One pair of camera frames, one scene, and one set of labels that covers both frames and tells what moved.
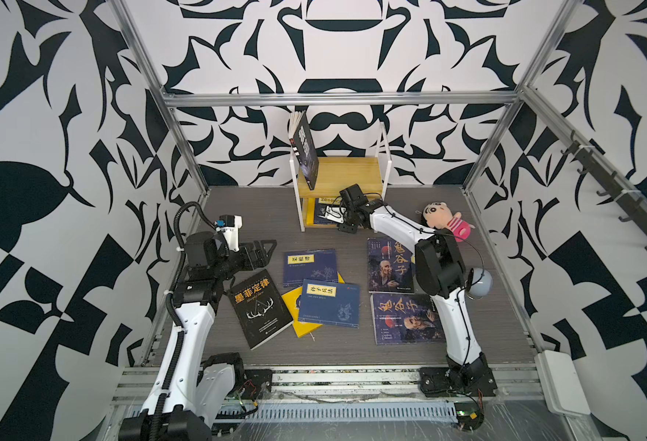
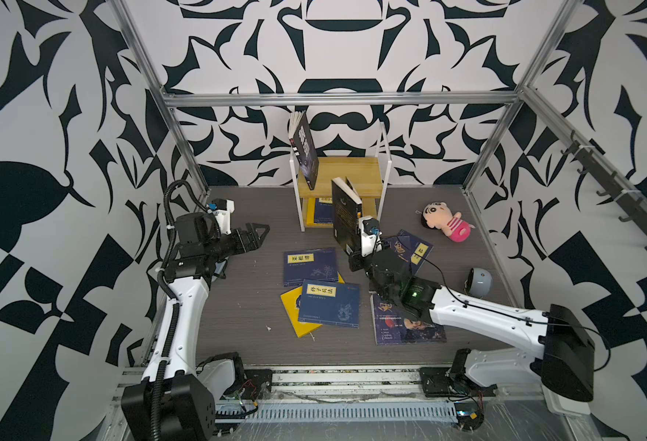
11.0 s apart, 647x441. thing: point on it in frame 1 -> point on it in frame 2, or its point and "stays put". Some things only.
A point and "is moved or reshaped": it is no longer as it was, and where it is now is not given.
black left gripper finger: [269, 247] -> [260, 242]
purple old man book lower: [406, 319] stays put
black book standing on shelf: [302, 141] stays put
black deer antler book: [260, 307] is moved or reshaped
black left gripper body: [241, 260] -> [232, 243]
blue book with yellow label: [320, 208] stays put
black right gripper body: [349, 225] -> [373, 265]
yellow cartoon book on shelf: [311, 211] stays put
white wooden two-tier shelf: [337, 175] stays put
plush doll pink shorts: [438, 215] stays put
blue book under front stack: [319, 265] stays put
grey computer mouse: [482, 283] stays put
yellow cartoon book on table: [300, 328] stays put
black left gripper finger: [274, 243] -> [266, 228]
